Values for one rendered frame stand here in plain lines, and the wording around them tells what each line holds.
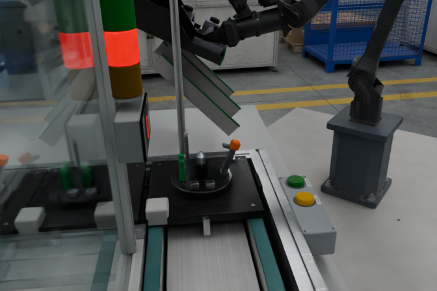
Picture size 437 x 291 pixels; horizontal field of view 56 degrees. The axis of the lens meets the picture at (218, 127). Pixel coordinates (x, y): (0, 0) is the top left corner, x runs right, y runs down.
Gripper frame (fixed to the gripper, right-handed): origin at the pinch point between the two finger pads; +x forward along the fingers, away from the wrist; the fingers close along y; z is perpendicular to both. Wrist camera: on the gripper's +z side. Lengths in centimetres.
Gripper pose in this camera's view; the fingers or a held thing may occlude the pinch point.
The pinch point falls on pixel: (216, 33)
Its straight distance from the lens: 109.2
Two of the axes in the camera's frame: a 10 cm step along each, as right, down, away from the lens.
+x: -9.5, 1.7, 2.6
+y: -1.9, 3.6, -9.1
